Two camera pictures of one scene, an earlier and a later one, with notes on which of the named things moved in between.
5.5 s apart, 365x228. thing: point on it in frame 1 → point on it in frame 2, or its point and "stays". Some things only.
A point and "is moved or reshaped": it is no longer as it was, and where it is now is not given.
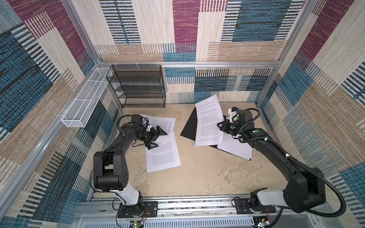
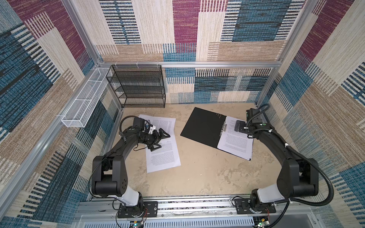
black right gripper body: [234, 128] → [248, 124]
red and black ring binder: [189, 130] is moved or reshaped
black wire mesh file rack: [138, 86] stays
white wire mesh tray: [81, 109] stays
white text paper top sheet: [164, 156] stays
